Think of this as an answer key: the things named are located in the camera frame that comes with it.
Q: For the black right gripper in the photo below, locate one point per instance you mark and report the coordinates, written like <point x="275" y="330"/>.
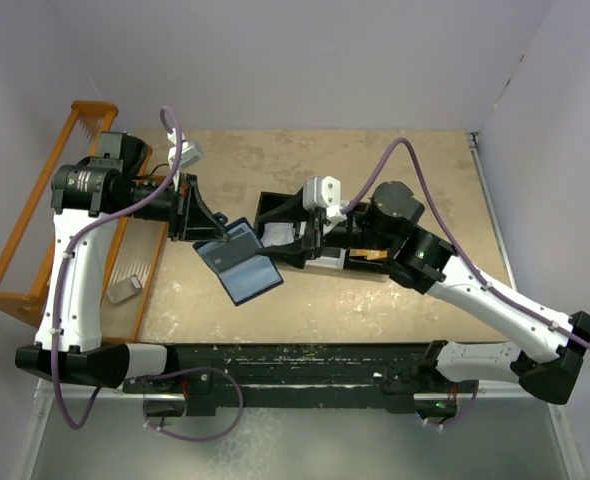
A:
<point x="297" y="254"/>

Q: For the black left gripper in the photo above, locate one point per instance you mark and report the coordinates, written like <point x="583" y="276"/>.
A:
<point x="196" y="221"/>

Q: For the grey card with stripe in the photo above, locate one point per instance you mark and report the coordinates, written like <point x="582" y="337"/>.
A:
<point x="221" y="257"/>

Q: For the blue leather card holder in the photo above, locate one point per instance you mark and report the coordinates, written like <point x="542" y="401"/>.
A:
<point x="243" y="274"/>

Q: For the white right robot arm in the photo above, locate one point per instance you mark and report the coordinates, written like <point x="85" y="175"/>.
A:
<point x="544" y="349"/>

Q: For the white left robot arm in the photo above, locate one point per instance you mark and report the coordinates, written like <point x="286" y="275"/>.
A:
<point x="88" y="199"/>

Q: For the pile of gold cards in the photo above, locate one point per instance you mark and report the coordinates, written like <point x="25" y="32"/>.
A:
<point x="368" y="255"/>

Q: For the black bin with gold cards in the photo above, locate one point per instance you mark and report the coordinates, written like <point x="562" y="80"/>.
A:
<point x="360" y="266"/>

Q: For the white middle bin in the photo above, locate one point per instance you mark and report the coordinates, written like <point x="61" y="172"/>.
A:
<point x="331" y="258"/>

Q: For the orange wooden rack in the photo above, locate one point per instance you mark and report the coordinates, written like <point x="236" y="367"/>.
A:
<point x="27" y="256"/>

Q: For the small grey box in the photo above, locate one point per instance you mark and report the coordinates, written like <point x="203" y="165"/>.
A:
<point x="123" y="290"/>

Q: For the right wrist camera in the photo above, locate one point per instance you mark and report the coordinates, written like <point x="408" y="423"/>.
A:
<point x="324" y="192"/>

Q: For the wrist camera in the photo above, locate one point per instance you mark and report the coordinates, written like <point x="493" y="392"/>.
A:
<point x="324" y="192"/>
<point x="191" y="153"/>

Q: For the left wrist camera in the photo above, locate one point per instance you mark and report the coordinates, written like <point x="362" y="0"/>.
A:
<point x="191" y="153"/>

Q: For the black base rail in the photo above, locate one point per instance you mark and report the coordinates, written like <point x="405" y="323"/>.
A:
<point x="400" y="378"/>

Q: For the aluminium frame rail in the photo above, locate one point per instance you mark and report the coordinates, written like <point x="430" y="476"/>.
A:
<point x="480" y="363"/>

